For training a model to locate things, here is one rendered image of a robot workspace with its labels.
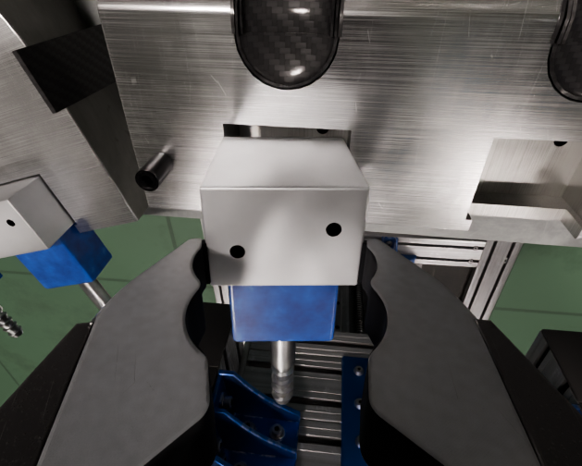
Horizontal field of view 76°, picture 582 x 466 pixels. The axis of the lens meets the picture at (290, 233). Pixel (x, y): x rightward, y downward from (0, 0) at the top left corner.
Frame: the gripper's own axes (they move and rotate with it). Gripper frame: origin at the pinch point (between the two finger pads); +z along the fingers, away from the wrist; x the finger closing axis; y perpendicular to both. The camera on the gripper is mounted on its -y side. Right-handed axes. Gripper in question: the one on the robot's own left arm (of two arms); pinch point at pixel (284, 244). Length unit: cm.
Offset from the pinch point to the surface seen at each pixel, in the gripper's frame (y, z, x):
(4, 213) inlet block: 2.9, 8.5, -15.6
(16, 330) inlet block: 17.1, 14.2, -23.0
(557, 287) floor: 72, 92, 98
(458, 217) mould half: 1.0, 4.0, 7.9
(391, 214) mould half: 1.1, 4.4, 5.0
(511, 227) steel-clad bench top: 6.1, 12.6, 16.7
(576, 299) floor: 77, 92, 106
